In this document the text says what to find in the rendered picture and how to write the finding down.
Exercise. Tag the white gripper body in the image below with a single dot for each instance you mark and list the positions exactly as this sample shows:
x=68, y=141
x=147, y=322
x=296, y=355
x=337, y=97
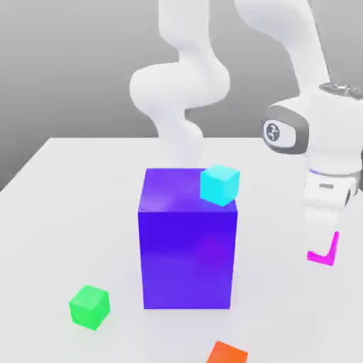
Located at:
x=326, y=195

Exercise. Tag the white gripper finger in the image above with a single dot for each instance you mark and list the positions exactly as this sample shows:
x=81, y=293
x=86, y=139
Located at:
x=320, y=229

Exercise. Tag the small magenta cube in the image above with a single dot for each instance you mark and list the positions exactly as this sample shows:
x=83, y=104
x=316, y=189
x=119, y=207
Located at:
x=326, y=259

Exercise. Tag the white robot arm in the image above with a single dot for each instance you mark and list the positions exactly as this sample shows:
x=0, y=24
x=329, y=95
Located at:
x=181, y=85

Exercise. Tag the small cyan cube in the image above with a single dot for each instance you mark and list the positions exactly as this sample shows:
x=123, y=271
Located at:
x=218, y=185

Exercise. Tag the small orange cube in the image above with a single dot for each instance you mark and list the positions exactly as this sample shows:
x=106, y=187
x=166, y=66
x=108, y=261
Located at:
x=227, y=354

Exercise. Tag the small green cube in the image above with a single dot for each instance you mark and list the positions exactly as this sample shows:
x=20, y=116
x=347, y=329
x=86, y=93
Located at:
x=89, y=307

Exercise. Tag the large blue box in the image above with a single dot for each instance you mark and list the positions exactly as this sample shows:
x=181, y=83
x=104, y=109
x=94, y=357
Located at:
x=184, y=255

